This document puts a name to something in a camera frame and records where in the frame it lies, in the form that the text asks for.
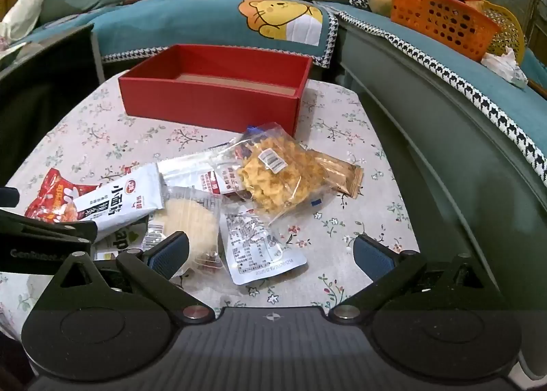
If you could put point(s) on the round rice cake packet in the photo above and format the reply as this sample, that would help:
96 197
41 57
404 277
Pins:
188 220

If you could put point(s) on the brown snack packet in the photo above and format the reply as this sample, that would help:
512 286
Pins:
342 173

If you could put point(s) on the yellow plastic basket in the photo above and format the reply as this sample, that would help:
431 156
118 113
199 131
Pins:
508 32

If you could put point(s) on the green sofa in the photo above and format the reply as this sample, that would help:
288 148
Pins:
427 139

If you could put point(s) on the clear packet of yellow crisps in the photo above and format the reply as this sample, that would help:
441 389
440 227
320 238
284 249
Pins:
277 177

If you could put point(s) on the teal lion print sofa cover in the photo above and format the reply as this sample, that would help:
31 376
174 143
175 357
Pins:
192 19

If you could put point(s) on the orange plastic basket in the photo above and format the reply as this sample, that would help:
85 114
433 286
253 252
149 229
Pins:
436 19

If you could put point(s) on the white printed foil packet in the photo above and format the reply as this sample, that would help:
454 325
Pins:
256 245

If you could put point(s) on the green and white wafer packet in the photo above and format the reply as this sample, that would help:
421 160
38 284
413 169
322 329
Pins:
117 241

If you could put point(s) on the crumpled white plastic wrapper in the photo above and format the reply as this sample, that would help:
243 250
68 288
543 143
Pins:
504 66

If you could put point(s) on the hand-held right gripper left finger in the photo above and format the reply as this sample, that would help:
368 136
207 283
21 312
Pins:
169 252

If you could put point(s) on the teal houndstooth trim sofa cover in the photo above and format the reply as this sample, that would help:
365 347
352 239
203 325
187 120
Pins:
470 83

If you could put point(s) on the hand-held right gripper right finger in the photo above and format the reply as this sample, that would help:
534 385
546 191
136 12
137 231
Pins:
374 258

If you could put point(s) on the red cardboard box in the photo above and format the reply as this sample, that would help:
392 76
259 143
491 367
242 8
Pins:
205 104

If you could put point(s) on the white and green pillow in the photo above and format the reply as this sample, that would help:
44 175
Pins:
21 13

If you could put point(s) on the red snack packet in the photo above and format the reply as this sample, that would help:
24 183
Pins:
51 198

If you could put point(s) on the white and black snack packet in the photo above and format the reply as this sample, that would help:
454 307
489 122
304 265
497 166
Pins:
124 203

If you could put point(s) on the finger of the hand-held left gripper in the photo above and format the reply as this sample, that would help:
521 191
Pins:
51 228
8 197

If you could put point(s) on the white packet with red label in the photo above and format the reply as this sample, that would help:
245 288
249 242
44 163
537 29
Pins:
188 173

